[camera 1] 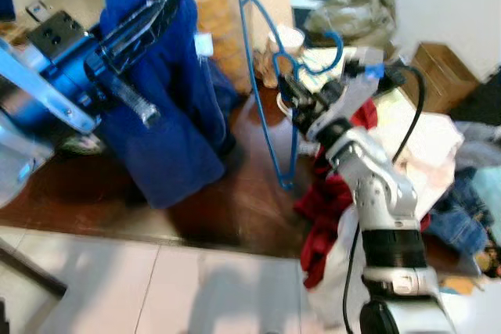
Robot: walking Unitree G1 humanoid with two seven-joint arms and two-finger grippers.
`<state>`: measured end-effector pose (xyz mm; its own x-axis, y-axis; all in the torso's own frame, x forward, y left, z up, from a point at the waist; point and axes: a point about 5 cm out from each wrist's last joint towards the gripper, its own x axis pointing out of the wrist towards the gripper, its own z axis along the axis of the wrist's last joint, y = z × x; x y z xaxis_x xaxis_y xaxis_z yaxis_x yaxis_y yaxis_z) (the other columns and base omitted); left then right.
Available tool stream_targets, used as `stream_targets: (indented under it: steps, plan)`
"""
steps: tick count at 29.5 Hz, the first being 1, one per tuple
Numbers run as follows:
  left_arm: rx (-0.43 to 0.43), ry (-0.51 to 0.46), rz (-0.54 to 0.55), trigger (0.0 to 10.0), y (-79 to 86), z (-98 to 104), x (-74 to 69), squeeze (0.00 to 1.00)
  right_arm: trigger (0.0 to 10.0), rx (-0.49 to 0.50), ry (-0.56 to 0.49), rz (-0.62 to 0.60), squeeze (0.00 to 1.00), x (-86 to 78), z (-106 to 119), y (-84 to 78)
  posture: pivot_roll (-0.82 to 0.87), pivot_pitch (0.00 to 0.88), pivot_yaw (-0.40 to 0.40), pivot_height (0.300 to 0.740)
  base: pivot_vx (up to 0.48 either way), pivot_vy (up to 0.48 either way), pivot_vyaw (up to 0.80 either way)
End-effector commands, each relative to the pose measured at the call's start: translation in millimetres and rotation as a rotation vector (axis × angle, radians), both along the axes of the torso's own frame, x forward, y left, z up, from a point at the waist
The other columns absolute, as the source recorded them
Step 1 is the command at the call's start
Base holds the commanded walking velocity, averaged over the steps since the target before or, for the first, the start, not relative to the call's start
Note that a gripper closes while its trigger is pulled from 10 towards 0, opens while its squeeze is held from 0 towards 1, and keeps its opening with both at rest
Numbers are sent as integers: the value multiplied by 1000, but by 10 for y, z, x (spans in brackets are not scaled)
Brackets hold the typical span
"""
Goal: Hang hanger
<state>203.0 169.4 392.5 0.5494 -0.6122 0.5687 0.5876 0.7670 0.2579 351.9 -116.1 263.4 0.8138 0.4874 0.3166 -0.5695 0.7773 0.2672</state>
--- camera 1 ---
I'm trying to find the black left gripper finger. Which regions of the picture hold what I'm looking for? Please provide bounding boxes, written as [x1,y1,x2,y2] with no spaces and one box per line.
[85,56,163,128]
[96,0,182,77]

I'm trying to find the blue plastic hanger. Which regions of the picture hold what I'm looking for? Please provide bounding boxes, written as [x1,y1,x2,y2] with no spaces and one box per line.
[237,0,345,192]

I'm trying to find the white garment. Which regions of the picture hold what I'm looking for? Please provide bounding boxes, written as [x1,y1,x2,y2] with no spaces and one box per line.
[301,92,467,327]

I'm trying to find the white paper cup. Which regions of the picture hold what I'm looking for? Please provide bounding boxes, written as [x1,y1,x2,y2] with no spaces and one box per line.
[266,25,306,88]

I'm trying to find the brown cardboard box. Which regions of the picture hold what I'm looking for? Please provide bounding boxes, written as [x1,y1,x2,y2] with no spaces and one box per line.
[407,41,482,112]

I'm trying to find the tan paper bag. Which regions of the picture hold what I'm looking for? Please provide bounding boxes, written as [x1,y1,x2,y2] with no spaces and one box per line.
[176,0,259,96]

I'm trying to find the grey garment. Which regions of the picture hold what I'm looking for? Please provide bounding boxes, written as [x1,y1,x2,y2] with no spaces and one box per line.
[454,119,501,171]

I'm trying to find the olive green bag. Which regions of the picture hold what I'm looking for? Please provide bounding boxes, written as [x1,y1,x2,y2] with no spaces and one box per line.
[305,0,396,53]

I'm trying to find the dark red garment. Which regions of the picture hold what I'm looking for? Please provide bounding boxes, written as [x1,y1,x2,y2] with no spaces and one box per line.
[294,99,439,288]

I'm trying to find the beige chair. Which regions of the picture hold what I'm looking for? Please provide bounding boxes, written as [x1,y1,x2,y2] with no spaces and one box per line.
[250,0,294,30]

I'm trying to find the teal cloth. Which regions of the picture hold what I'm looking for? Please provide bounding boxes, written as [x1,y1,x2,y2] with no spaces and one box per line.
[470,166,501,241]

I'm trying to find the blue denim jeans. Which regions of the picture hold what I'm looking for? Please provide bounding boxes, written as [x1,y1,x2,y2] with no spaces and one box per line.
[427,166,501,257]

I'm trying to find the floral patterned garment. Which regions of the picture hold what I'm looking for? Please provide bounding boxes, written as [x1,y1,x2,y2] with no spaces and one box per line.
[474,244,501,278]

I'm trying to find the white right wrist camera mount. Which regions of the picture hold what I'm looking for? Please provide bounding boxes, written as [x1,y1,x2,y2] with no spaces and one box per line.
[309,46,386,139]

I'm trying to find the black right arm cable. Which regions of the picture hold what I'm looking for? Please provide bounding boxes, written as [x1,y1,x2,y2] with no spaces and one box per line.
[343,64,426,334]

